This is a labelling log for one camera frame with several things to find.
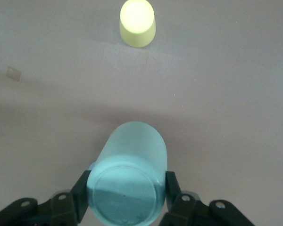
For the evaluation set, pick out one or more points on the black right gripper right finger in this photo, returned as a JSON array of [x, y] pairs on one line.
[[179, 200]]

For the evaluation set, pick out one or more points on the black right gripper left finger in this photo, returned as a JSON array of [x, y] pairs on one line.
[[68, 202]]

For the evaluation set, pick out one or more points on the pale green plastic cup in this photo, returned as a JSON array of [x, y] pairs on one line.
[[129, 174]]

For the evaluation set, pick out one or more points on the yellow plastic cup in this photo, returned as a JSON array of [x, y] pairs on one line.
[[137, 23]]

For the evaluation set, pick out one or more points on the brown table cover sheet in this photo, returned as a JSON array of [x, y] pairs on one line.
[[202, 106]]

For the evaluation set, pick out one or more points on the small brown tape square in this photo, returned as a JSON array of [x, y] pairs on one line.
[[13, 73]]

